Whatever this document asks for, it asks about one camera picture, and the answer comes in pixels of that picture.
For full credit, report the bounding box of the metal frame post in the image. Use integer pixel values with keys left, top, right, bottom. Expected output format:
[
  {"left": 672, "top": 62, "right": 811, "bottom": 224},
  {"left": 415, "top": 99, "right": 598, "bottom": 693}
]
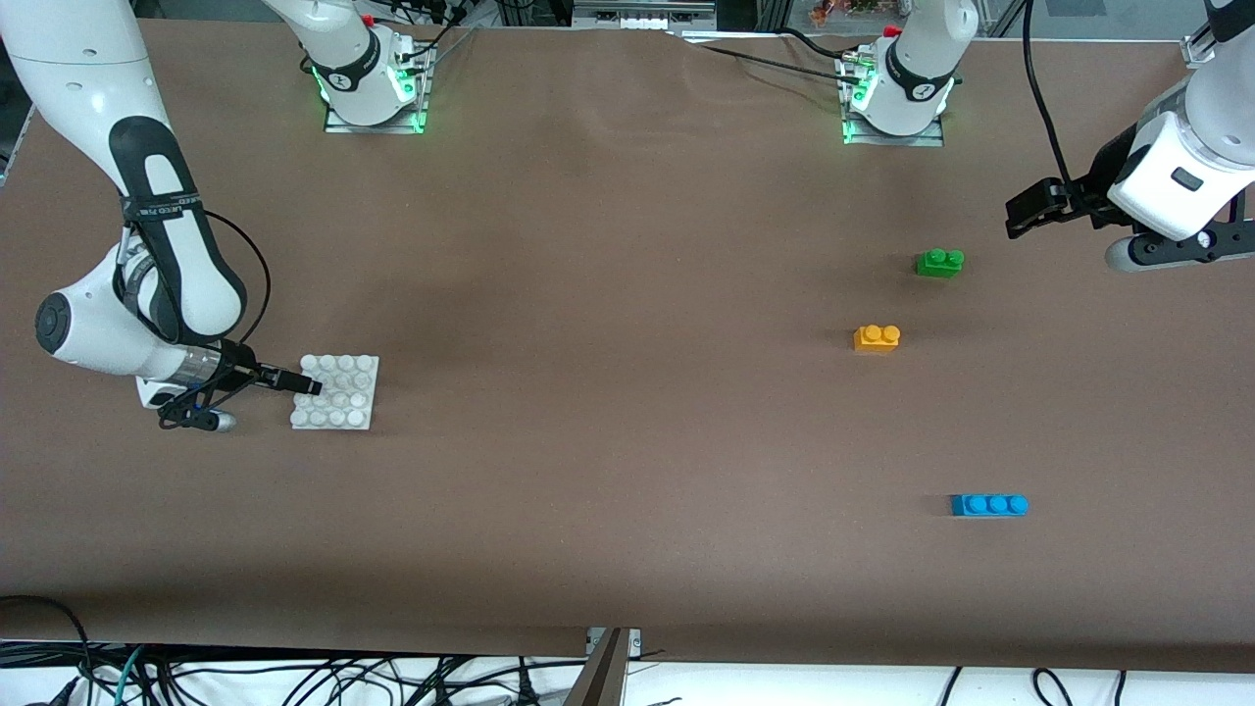
[{"left": 564, "top": 628, "right": 643, "bottom": 706}]

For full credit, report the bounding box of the blue three-stud toy block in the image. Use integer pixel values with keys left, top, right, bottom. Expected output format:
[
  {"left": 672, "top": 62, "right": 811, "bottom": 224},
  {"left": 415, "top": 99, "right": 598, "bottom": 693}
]
[{"left": 950, "top": 494, "right": 1029, "bottom": 518}]

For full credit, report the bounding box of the black cable tangle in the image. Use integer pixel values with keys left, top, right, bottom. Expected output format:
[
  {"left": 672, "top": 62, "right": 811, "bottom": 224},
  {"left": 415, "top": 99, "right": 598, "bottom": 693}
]
[{"left": 147, "top": 652, "right": 589, "bottom": 706}]

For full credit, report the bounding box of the black camera cable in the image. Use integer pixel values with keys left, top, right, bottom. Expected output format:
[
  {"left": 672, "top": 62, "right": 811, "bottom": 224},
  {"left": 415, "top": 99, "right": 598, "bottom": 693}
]
[
  {"left": 123, "top": 196, "right": 273, "bottom": 349},
  {"left": 1020, "top": 0, "right": 1079, "bottom": 187}
]

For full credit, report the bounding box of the aluminium frame rail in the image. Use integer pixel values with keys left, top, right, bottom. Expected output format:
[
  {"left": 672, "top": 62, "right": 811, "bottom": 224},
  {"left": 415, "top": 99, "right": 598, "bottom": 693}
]
[{"left": 572, "top": 0, "right": 722, "bottom": 30}]

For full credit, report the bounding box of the teal cable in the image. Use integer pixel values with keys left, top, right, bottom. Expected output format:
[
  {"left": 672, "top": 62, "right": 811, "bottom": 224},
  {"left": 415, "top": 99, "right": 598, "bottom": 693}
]
[{"left": 110, "top": 645, "right": 148, "bottom": 706}]

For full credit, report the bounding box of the brown paper table cover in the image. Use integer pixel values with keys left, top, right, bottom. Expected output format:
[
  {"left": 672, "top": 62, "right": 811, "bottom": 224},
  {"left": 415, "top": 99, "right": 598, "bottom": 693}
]
[{"left": 0, "top": 18, "right": 1255, "bottom": 673}]

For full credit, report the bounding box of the white studded base plate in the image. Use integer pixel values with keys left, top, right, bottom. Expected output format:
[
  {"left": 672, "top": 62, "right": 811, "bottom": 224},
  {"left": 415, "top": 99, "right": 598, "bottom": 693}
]
[{"left": 290, "top": 354, "right": 380, "bottom": 431}]

